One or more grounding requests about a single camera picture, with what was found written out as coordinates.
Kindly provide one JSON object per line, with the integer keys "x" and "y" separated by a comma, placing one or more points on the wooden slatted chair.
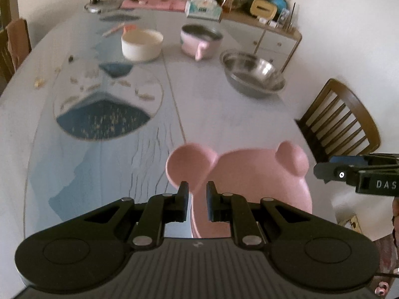
{"x": 358, "y": 106}

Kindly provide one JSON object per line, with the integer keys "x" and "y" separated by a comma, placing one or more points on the cream ceramic bowl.
{"x": 140, "y": 49}

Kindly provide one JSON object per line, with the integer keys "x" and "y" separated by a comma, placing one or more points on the blue globe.
{"x": 281, "y": 3}

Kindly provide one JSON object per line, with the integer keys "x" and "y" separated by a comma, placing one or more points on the small orange object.
{"x": 129, "y": 28}

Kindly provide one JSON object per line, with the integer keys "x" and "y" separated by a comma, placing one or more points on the pink folded cloth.
{"x": 156, "y": 4}

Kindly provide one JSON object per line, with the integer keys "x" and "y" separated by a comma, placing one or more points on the clear plastic bottle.
{"x": 283, "y": 18}

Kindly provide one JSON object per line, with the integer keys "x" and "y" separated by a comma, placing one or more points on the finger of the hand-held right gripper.
{"x": 347, "y": 159}
{"x": 333, "y": 173}

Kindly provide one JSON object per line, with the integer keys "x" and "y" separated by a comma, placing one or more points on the person's right forearm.
{"x": 396, "y": 221}

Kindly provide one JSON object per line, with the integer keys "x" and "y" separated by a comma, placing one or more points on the white charger plugs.
{"x": 266, "y": 22}

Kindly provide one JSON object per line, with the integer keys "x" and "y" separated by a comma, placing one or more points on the yellow peel scrap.
{"x": 38, "y": 83}

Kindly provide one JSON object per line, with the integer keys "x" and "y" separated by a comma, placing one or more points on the white side cabinet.
{"x": 277, "y": 43}

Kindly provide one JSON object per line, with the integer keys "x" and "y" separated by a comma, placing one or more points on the peach towel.
{"x": 20, "y": 40}

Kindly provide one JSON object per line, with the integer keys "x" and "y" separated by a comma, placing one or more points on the wooden chair with towel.
{"x": 6, "y": 59}

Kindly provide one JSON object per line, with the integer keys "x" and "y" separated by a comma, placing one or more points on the stainless steel bowl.
{"x": 252, "y": 71}

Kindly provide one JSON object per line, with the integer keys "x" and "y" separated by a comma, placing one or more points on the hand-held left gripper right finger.
{"x": 212, "y": 199}

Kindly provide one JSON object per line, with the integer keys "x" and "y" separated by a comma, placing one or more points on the pink bear-shaped plate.
{"x": 249, "y": 174}

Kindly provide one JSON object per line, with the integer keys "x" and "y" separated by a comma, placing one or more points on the tissue box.
{"x": 202, "y": 9}

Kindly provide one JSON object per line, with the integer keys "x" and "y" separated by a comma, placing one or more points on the thin dark sticks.
{"x": 292, "y": 15}

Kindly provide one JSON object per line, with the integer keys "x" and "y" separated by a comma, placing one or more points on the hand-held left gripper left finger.
{"x": 184, "y": 199}

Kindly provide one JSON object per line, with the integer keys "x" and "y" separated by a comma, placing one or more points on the pink stick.
{"x": 112, "y": 31}

